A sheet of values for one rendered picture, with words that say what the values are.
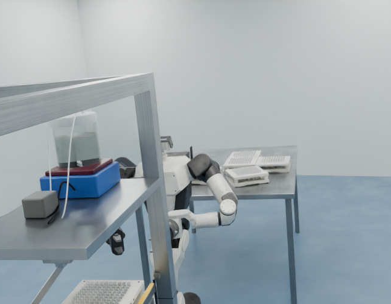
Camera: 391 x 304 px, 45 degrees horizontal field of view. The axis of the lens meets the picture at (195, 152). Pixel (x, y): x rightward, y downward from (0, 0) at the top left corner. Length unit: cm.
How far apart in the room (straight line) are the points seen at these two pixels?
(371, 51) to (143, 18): 322
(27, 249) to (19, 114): 41
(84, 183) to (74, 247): 41
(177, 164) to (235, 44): 444
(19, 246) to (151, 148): 64
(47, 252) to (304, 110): 552
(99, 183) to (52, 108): 56
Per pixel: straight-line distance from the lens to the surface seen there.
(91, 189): 154
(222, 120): 680
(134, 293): 171
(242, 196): 307
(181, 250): 246
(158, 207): 173
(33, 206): 143
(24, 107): 94
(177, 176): 233
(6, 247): 126
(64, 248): 117
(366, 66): 632
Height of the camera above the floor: 174
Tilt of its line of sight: 12 degrees down
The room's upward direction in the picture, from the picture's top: 5 degrees counter-clockwise
